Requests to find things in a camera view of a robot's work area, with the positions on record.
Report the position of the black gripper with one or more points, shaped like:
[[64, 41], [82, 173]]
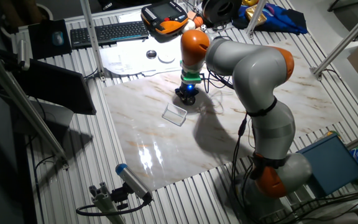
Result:
[[190, 88]]

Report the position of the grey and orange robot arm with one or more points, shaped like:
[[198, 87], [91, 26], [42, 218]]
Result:
[[259, 71]]

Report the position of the green mounting flange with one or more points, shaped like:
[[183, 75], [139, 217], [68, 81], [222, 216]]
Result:
[[191, 77]]

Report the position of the small white dish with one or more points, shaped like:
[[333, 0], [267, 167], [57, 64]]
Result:
[[166, 58]]

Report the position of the marble pattern board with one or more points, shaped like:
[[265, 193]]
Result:
[[166, 149]]

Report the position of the white toy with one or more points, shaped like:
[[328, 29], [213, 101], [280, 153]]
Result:
[[188, 26]]

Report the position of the tiny soccer ball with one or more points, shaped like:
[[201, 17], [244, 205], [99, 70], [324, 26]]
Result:
[[204, 27]]

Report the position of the orange ball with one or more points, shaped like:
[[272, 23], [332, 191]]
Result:
[[198, 21]]

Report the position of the white paper sheet with tables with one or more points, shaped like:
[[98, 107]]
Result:
[[117, 63]]

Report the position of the orange and black teach pendant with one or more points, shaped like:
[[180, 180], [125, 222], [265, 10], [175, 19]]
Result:
[[166, 18]]

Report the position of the pink block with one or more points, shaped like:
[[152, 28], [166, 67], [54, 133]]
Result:
[[192, 15]]

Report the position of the black filament spool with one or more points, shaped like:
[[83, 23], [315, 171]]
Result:
[[222, 11]]

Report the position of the black keyboard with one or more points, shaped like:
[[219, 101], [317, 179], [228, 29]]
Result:
[[110, 32]]

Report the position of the gold foil object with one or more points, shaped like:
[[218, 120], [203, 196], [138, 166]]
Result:
[[249, 2], [255, 14]]

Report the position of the blue cloth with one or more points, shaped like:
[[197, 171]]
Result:
[[278, 18]]

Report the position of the black monitor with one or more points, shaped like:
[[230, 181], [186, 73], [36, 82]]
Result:
[[57, 87]]

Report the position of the grey computer mouse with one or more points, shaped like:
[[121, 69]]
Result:
[[57, 38]]

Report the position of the black mouse pad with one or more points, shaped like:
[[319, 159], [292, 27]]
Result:
[[42, 46]]

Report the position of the blue box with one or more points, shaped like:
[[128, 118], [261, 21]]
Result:
[[331, 165]]

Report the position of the silver camera with blue end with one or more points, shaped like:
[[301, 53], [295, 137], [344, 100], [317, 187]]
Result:
[[132, 180]]

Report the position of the aluminium camera mount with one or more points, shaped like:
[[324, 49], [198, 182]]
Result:
[[104, 202]]

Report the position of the silver depth camera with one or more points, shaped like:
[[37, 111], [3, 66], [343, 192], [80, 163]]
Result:
[[23, 54]]

